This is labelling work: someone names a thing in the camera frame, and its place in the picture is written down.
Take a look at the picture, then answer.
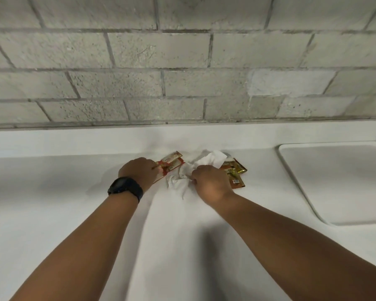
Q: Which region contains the person's right hand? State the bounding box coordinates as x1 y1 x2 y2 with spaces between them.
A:
188 165 235 208

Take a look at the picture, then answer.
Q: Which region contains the white tissue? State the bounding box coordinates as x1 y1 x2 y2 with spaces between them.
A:
167 150 227 200

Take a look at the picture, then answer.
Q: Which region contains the white sink basin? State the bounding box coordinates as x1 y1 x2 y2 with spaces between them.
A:
276 141 376 226

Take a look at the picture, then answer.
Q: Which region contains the person's left hand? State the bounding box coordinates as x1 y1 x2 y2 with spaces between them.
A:
118 157 161 193

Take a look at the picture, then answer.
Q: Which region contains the red sauce packet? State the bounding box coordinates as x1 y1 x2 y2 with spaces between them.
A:
152 151 185 184

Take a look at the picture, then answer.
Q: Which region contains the black wristwatch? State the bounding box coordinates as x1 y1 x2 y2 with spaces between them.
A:
107 177 144 203

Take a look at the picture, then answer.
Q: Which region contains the person's right forearm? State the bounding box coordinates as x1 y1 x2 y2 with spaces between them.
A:
211 191 376 301

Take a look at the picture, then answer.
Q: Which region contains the person's left forearm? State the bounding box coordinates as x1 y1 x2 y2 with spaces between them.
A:
9 193 140 301

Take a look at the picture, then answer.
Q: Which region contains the gold sauce packet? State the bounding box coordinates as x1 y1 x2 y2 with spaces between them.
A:
225 168 245 189
220 158 248 175

